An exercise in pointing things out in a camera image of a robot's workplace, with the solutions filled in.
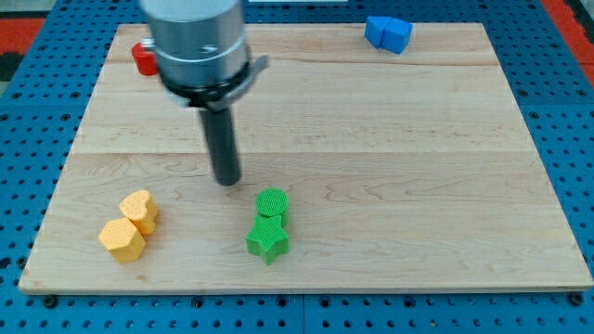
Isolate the green cylinder block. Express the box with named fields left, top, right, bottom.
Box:
left=255, top=187, right=290, bottom=227

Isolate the green star block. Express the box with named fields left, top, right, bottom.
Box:
left=245, top=215, right=290, bottom=265

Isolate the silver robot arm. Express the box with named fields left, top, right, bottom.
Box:
left=139, top=0, right=269, bottom=110

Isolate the wooden board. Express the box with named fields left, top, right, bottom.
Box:
left=19, top=23, right=593, bottom=295

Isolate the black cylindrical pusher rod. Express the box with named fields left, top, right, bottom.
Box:
left=199, top=108, right=241, bottom=186

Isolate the blue block left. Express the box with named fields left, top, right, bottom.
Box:
left=364, top=16, right=393, bottom=48

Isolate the blue block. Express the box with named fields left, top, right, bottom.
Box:
left=364, top=16, right=393, bottom=48
left=381, top=18, right=413, bottom=54

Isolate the blue block right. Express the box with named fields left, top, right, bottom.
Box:
left=381, top=18, right=413, bottom=54

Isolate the yellow heart block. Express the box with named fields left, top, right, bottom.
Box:
left=119, top=189, right=159, bottom=235

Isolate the red block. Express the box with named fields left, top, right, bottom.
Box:
left=131, top=43, right=159, bottom=76

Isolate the yellow hexagon block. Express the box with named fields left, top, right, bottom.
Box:
left=98, top=218, right=146, bottom=263

